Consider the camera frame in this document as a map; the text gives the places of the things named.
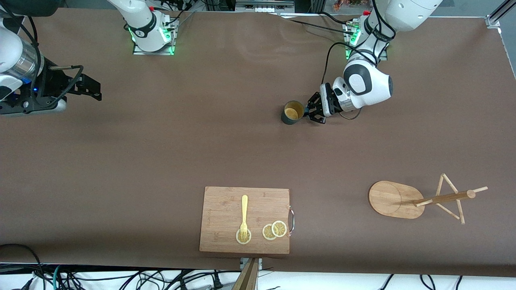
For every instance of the lemon slice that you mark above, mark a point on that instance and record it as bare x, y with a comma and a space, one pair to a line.
267, 233
248, 238
279, 228

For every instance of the aluminium frame profile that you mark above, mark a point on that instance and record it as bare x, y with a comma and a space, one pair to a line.
494, 20

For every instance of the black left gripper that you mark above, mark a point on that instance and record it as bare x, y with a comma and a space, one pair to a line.
317, 107

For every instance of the yellow plastic fork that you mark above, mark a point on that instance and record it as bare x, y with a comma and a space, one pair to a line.
244, 209

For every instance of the black power plug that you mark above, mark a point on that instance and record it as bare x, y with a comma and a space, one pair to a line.
216, 283

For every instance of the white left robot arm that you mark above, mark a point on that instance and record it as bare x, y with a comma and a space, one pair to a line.
365, 80

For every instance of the teal cup with yellow inside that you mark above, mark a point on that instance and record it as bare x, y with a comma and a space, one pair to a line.
293, 110

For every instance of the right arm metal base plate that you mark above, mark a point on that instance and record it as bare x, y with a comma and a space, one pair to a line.
169, 38

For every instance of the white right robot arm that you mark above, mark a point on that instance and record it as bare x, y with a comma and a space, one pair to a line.
141, 24

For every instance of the metal stand bracket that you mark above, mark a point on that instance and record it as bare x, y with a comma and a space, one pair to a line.
243, 262

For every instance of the wooden mug rack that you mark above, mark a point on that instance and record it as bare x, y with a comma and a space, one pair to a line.
389, 199

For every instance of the wooden cutting board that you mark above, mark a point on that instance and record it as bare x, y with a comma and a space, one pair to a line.
225, 213

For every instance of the wooden camera stand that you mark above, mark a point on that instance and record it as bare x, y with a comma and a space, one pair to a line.
248, 278

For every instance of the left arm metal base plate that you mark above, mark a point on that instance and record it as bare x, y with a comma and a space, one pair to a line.
349, 40

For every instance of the grey metal box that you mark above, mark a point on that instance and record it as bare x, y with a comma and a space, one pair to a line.
264, 5

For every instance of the red orange plant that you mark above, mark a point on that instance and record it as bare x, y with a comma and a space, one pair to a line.
350, 3

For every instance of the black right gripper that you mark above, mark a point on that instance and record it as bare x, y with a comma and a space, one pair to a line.
51, 82

